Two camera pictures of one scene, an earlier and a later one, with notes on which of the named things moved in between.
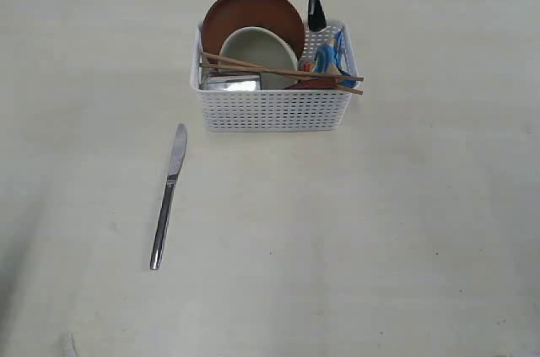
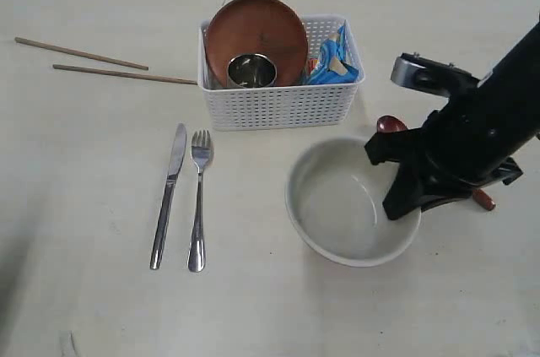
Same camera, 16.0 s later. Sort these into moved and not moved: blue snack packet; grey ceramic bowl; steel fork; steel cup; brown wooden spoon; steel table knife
Moved: brown wooden spoon; grey ceramic bowl; steel cup; steel fork
Not moved: blue snack packet; steel table knife
